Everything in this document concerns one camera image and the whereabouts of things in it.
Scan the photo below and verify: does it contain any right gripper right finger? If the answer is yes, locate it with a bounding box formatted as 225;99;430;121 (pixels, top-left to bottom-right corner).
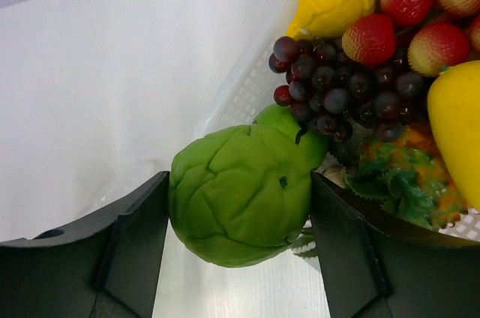
310;173;479;317

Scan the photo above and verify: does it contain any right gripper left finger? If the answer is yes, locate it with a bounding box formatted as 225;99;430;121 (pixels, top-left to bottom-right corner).
1;172;169;317

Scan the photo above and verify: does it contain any green cabbage-like vegetable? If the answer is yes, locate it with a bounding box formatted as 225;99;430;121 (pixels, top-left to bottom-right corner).
168;124;311;268

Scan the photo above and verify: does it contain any green leafy orange vegetable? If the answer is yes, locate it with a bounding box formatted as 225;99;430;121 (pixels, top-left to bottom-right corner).
292;126;470;259

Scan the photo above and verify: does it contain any dark purple grape bunch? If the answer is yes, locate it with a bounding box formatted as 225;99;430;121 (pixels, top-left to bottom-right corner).
268;36;425;142

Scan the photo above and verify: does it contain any yellow lemon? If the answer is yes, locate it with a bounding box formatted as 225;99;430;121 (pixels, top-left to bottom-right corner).
427;60;479;209

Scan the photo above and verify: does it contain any white plastic fruit basket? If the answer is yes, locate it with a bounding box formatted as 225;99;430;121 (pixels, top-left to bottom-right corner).
93;32;480;318

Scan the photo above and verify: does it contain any strawberry cluster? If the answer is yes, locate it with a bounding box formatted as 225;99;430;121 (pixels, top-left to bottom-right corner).
341;0;479;78

